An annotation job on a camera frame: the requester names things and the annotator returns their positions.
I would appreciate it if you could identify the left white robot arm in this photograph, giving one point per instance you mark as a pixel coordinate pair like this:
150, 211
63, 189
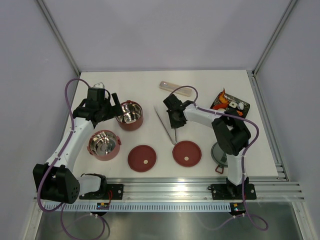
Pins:
54, 180

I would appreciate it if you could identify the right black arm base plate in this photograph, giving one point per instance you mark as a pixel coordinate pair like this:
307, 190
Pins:
231, 192

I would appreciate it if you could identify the pink steel bowl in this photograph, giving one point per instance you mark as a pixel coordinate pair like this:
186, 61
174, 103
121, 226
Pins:
104, 145

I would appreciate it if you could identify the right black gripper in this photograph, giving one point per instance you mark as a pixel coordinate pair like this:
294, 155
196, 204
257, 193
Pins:
175, 124

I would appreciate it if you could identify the black floral food tray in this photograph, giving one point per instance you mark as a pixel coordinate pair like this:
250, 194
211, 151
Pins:
241, 107

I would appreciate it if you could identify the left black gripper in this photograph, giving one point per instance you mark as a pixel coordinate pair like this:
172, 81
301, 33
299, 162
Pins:
113, 112

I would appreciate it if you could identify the orange shrimp on tray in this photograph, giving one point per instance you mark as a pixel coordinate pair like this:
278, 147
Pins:
222, 98

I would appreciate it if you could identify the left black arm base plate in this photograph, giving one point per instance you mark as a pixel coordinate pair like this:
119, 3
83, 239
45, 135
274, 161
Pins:
105, 192

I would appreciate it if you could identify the aluminium front rail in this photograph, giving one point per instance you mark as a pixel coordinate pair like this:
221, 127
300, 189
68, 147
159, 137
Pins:
195, 189

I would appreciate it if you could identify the white slotted cable duct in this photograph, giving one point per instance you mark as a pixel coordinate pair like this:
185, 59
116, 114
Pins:
149, 207

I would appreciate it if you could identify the grey transparent lid with handle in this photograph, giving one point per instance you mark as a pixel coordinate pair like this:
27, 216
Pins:
219, 157

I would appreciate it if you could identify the metal tongs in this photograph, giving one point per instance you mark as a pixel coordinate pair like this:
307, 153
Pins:
163, 116

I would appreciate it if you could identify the dark red steel bowl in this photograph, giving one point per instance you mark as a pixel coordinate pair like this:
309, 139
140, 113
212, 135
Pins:
133, 117

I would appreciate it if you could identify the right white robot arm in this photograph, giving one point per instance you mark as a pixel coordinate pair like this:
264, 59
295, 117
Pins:
230, 131

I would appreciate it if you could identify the dark red lid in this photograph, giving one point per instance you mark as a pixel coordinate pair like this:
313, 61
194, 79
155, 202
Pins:
142, 158
187, 153

